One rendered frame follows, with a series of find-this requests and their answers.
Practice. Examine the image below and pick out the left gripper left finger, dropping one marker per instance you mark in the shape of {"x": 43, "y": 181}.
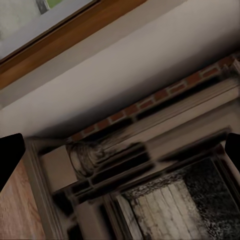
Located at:
{"x": 12, "y": 149}

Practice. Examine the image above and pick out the wood fireplace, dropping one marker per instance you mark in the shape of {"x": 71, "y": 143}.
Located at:
{"x": 161, "y": 173}

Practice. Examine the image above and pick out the door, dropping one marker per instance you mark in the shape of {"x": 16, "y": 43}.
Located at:
{"x": 33, "y": 32}

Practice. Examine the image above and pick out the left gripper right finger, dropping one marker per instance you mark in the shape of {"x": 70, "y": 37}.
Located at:
{"x": 232, "y": 148}

